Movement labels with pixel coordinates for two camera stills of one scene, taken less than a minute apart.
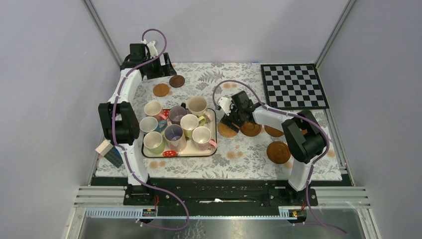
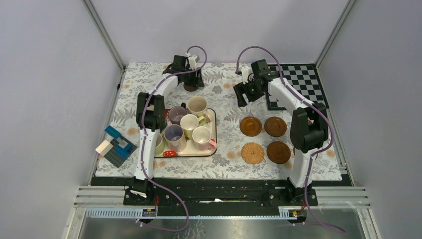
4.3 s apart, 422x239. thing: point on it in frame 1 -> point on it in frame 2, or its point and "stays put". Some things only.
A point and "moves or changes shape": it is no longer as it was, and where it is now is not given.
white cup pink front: x=201 y=136 stays put
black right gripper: x=228 y=119 -> x=241 y=88
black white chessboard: x=289 y=86 stays put
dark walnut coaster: x=176 y=80 moves or changes shape
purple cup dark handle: x=175 y=112 stays put
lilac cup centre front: x=174 y=137 stays put
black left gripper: x=163 y=70 -> x=197 y=80
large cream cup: x=197 y=105 stays put
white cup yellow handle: x=189 y=122 stays put
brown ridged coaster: x=250 y=130 stays put
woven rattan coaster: x=226 y=131 -> x=253 y=153
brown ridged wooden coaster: x=278 y=152 stays put
